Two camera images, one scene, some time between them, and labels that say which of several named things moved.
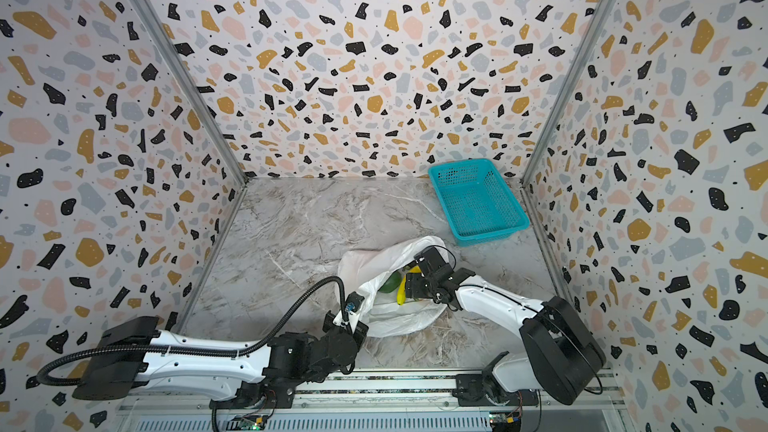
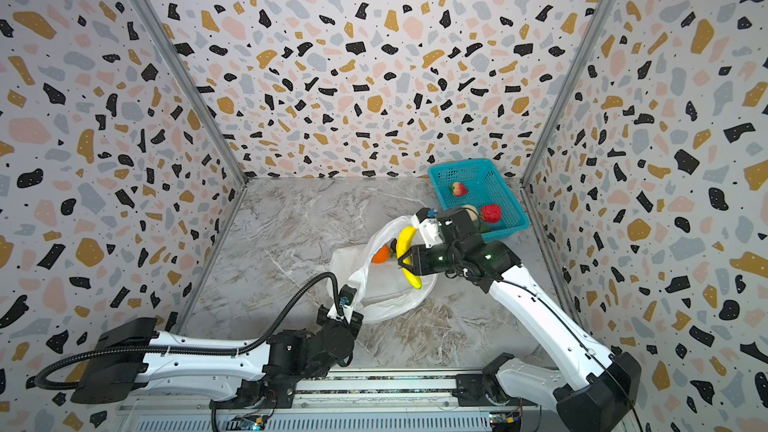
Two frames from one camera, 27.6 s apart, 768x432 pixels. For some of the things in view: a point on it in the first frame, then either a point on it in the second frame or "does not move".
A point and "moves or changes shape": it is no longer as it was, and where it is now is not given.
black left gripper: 348,333 does not move
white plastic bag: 362,271 moves or changes shape
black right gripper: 421,279 -> 424,255
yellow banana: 401,293 -> 406,238
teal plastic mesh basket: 477,202 does not move
